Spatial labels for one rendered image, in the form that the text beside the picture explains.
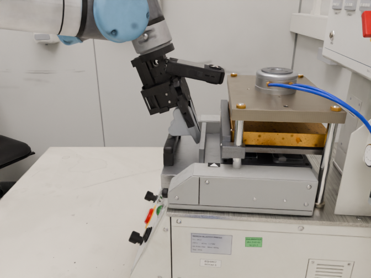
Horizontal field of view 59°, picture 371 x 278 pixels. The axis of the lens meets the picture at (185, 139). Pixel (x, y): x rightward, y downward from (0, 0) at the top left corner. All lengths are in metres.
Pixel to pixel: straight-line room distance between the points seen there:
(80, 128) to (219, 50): 1.03
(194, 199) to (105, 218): 0.37
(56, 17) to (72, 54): 1.69
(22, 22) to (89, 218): 0.58
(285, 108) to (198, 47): 1.50
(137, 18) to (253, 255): 0.45
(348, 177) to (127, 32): 0.41
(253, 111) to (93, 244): 0.49
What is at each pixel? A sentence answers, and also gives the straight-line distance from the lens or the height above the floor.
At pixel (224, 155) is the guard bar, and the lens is 0.56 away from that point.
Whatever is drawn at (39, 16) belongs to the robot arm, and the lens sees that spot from 0.45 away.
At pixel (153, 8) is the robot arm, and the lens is 0.63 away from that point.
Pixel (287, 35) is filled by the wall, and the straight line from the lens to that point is 2.10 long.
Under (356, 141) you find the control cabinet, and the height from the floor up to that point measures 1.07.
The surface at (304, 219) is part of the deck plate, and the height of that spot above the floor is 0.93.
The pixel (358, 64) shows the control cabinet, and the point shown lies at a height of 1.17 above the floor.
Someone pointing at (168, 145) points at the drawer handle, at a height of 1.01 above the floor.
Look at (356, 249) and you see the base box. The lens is 0.67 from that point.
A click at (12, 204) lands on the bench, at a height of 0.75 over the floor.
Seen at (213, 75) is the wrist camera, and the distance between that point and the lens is 0.63.
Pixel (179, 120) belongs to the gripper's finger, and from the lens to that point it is 0.66.
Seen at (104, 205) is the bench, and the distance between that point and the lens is 0.95.
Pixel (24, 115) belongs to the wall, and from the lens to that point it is 2.36.
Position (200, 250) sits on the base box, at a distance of 0.63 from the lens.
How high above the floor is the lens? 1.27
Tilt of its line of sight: 23 degrees down
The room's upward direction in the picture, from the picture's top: straight up
